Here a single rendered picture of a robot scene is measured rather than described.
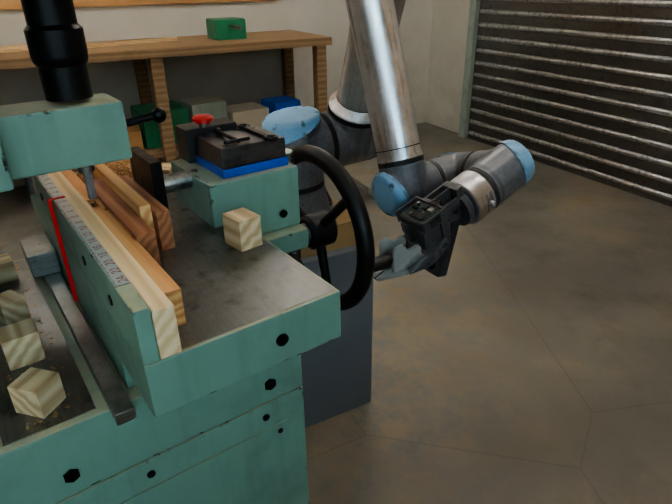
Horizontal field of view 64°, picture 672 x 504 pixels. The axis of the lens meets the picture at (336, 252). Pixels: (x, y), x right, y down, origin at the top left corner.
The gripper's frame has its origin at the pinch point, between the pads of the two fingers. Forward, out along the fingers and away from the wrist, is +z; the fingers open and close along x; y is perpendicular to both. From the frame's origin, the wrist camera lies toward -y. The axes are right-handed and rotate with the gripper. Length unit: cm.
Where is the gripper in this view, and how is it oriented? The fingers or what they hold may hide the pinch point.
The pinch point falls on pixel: (381, 277)
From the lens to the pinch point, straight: 93.2
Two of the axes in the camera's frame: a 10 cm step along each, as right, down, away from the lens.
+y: -2.9, -7.4, -6.0
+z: -7.6, 5.6, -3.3
